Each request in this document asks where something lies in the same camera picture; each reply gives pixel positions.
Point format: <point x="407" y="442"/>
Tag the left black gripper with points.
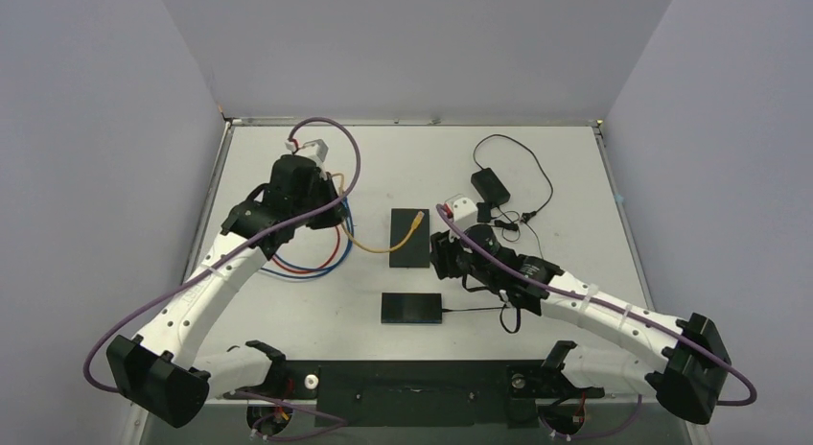
<point x="333" y="218"/>

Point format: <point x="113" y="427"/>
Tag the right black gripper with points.
<point x="441" y="252"/>

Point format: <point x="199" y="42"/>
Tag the black network switch small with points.
<point x="411" y="308"/>

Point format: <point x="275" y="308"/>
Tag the black power adapter with cord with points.
<point x="502" y="188"/>

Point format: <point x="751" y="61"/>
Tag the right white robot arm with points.
<point x="683" y="362"/>

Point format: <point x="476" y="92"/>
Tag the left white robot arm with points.
<point x="160" y="369"/>

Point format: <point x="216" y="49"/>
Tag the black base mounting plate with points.
<point x="425" y="393"/>

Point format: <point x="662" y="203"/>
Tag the black network switch upright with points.
<point x="413" y="224"/>

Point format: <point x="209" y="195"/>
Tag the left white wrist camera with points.
<point x="315" y="150"/>

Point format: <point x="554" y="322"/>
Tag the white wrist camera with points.
<point x="461" y="210"/>
<point x="315" y="150"/>

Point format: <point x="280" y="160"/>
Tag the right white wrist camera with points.
<point x="461" y="210"/>

